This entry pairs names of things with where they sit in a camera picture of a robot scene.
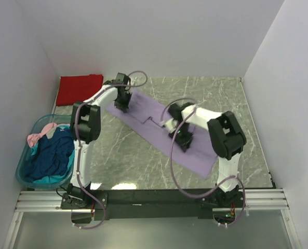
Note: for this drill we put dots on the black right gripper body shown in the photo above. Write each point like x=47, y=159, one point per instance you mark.
x=182, y=137

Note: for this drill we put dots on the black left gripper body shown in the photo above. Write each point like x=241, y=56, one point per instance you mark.
x=122, y=102

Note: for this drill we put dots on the lavender t shirt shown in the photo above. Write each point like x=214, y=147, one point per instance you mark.
x=143, y=116

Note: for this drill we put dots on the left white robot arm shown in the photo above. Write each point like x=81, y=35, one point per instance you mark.
x=86, y=127

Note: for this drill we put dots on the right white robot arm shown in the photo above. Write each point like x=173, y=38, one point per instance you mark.
x=227, y=140

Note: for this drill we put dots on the folded red t shirt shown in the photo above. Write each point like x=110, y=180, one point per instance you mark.
x=78, y=88

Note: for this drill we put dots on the pink garment in basket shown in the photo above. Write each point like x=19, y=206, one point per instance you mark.
x=32, y=139

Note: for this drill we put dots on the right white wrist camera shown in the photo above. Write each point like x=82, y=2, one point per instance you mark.
x=170, y=125

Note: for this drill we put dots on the aluminium frame rail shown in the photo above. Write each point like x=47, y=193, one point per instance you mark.
x=49, y=201

